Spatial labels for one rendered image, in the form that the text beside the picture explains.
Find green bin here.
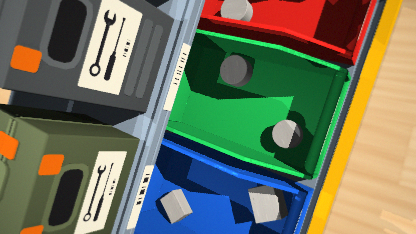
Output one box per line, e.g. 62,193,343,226
166,29,351,180

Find yellow bar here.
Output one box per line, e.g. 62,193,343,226
307,0,403,234

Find blue open bin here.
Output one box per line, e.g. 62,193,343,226
134,133,314,234

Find olive green tool case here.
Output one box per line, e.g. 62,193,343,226
0,103,140,234

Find red open bin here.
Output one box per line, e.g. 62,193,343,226
197,0,377,65

